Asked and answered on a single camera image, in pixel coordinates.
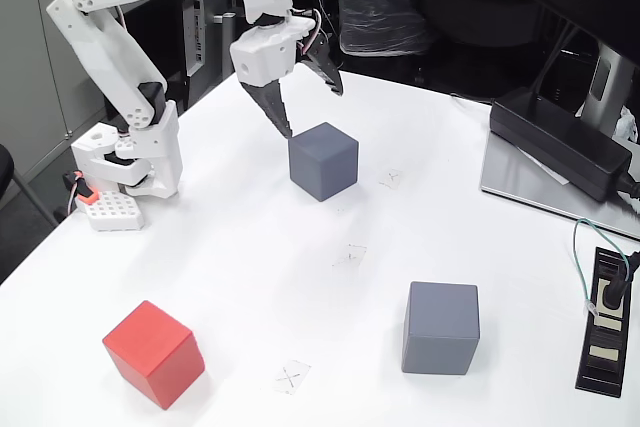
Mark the grey cube block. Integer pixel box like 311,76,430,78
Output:
288,121,360,203
401,280,481,376

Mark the clear tape with pen mark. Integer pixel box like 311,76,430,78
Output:
332,243,369,268

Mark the black power plug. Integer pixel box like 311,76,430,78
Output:
599,250,640,311

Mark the black power strip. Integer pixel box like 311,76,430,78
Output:
574,246,634,398

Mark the black power adapter brick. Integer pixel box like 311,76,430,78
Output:
488,86,634,203

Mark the black adapter cable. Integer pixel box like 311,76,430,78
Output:
617,171,640,208

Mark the black desktop computer tower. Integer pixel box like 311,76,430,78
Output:
119,0,236,116

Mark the white paper sheet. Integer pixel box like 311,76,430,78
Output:
519,146,571,186

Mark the green wire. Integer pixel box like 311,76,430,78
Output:
572,216,631,318

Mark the silver monitor stand neck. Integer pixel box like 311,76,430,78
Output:
579,44,639,136

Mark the crumpled white plastic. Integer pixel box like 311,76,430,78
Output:
613,105,640,144

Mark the clear tape with X mark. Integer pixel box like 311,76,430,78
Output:
269,359,312,397

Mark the black office chair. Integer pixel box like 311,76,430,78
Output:
0,143,61,228

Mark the red cube block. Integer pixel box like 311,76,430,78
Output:
102,299,207,411

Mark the orange cable connector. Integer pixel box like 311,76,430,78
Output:
63,170,99,206

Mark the clear tape with Y mark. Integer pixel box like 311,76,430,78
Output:
378,168,405,192

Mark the silver monitor stand base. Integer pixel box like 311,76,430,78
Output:
479,131,640,241

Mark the plastic-wrapped black bin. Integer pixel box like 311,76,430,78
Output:
330,0,434,57

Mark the silver metal post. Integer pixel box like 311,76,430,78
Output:
213,11,236,83

